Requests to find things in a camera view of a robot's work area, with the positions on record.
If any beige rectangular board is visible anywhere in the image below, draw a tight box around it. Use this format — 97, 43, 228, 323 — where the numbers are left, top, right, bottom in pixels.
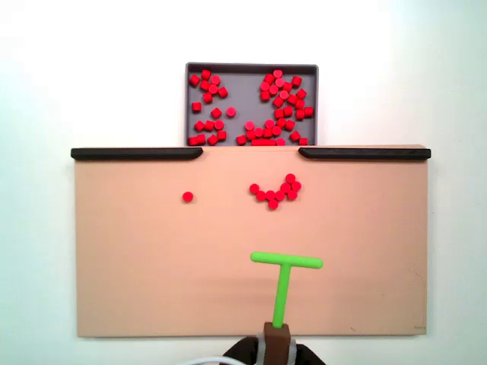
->
72, 144, 429, 338

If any green T-shaped pusher tool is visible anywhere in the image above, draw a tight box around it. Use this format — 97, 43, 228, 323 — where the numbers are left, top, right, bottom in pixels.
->
250, 250, 324, 365

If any white red gripper servo cable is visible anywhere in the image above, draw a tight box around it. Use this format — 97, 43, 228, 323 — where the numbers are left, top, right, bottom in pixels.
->
186, 355, 229, 365

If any grey rectangular tray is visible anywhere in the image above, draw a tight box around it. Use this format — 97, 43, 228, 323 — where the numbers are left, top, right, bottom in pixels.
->
185, 62, 320, 147

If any black edge rail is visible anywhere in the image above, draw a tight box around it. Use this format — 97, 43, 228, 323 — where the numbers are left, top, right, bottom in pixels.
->
70, 147, 204, 161
298, 147, 431, 160

